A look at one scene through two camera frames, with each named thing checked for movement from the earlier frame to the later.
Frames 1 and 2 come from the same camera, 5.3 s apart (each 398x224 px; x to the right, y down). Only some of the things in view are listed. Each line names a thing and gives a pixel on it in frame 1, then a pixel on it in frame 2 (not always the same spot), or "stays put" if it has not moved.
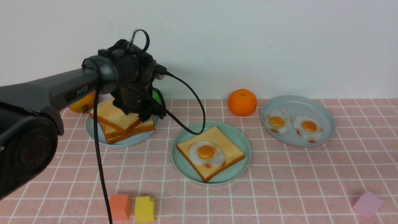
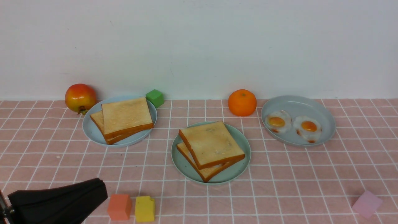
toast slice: [110, 113] -> [212, 145]
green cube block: [155, 95] stays put
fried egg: [278, 121] stays put
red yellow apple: [84, 105] stays put
